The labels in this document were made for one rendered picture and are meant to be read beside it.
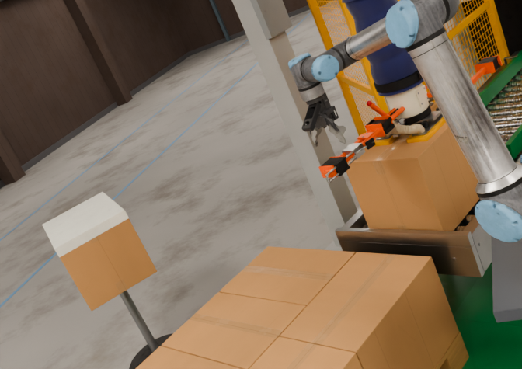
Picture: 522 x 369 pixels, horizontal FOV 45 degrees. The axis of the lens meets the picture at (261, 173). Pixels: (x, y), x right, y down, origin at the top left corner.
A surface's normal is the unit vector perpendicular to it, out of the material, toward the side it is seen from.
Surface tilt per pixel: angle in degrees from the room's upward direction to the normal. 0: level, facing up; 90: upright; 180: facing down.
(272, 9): 90
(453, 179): 90
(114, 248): 90
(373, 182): 90
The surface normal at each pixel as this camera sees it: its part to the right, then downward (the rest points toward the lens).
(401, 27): -0.85, 0.39
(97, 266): 0.42, 0.14
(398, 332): 0.68, -0.04
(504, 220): -0.74, 0.58
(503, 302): -0.39, -0.87
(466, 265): -0.62, 0.50
